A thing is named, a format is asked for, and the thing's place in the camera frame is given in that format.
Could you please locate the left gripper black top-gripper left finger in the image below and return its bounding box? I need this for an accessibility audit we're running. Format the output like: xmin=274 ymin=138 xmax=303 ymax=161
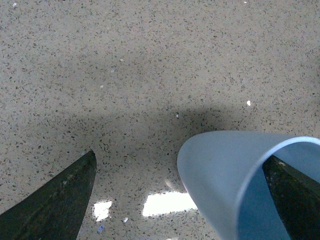
xmin=0 ymin=150 xmax=97 ymax=240

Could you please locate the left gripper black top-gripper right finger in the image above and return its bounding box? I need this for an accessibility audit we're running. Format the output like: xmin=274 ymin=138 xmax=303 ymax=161
xmin=262 ymin=155 xmax=320 ymax=240

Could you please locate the blue plastic cup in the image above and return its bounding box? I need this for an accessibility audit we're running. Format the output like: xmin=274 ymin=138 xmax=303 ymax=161
xmin=177 ymin=130 xmax=320 ymax=240

